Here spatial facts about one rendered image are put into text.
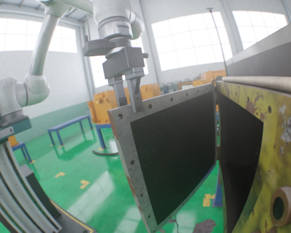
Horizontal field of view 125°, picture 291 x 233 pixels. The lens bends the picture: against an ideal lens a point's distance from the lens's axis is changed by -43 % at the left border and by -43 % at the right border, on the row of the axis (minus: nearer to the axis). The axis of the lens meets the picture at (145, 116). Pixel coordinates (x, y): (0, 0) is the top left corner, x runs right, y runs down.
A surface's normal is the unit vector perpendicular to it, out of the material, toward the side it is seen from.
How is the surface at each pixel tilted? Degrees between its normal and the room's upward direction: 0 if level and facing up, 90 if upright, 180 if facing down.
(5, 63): 90
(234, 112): 90
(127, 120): 90
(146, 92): 90
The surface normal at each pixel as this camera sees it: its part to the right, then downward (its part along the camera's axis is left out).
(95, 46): 0.31, 0.15
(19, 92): 0.96, -0.18
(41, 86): 0.94, 0.35
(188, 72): -0.34, 0.27
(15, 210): 0.90, -0.09
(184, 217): -0.19, -0.96
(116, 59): -0.74, 0.29
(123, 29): 0.65, 0.04
